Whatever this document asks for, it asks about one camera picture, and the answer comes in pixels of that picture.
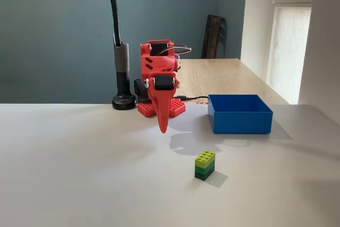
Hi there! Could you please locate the black table clamp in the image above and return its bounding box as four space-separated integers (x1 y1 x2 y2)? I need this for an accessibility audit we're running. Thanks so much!
133 78 149 104

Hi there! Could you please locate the dark wooden board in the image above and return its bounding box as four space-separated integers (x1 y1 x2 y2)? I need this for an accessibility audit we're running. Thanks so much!
200 14 228 60

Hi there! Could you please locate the looping red white servo wire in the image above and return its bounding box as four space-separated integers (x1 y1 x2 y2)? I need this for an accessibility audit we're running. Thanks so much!
166 45 192 64

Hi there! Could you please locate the black round object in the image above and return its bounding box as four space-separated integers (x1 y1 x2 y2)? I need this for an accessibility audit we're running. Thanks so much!
105 0 138 111

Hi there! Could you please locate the green toy brick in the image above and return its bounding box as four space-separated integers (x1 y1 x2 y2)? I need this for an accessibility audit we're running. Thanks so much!
194 150 216 181

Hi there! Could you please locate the black usb cable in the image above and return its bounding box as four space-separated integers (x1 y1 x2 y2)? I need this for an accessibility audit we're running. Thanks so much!
177 95 210 103

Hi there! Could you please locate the white window blind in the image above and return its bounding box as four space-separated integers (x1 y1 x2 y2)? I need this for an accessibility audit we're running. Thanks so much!
267 0 315 104

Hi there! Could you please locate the light wooden table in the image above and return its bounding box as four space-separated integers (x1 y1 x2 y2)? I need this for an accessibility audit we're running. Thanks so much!
175 58 290 105

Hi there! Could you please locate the blue plastic box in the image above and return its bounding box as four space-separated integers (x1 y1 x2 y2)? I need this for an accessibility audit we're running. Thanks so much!
207 94 274 135

